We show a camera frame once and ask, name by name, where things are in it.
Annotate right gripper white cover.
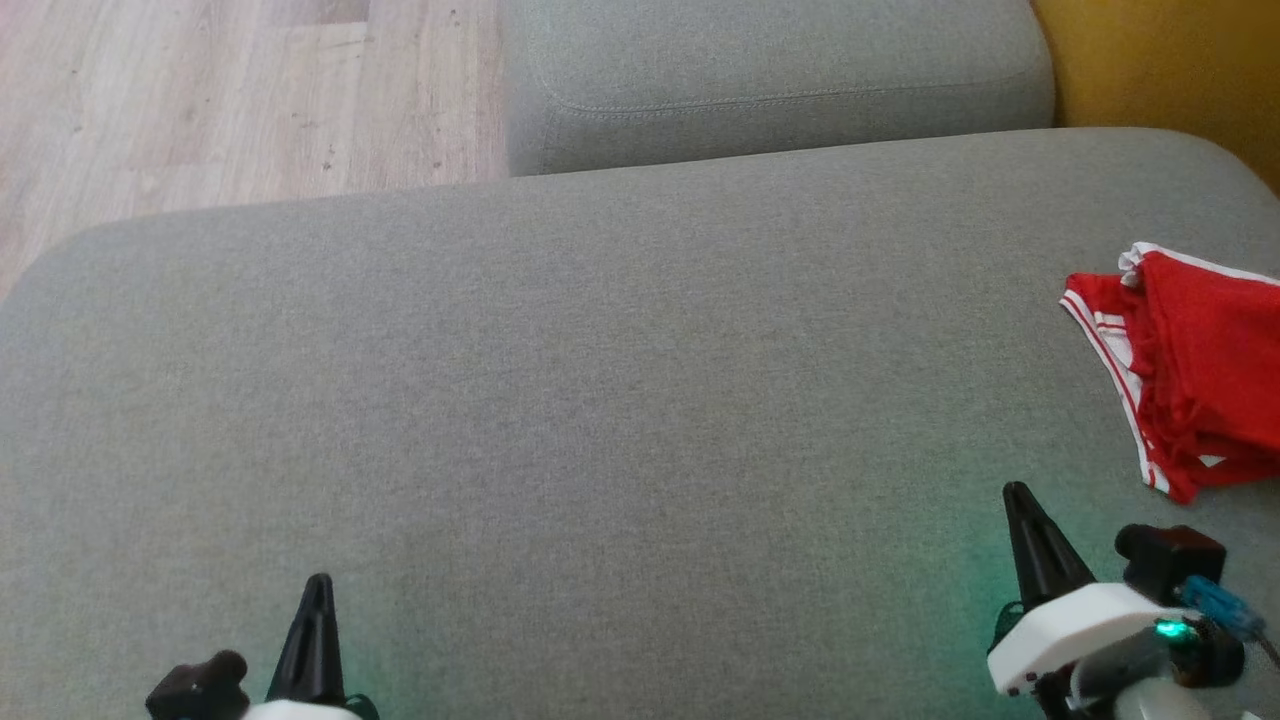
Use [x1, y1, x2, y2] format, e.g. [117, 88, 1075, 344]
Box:
[987, 481, 1193, 698]

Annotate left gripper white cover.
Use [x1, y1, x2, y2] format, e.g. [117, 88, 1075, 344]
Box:
[240, 573, 382, 720]

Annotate red shorts with white trim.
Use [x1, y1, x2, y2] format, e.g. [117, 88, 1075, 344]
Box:
[1059, 241, 1280, 505]

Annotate large grey sofa seat cushion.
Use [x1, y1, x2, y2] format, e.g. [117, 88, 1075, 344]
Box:
[0, 127, 1280, 720]

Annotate yellow sofa back cushion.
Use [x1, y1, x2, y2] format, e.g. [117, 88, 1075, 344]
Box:
[1030, 0, 1280, 193]

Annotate blue camera cable connector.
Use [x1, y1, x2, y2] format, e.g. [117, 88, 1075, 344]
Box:
[1178, 574, 1269, 643]

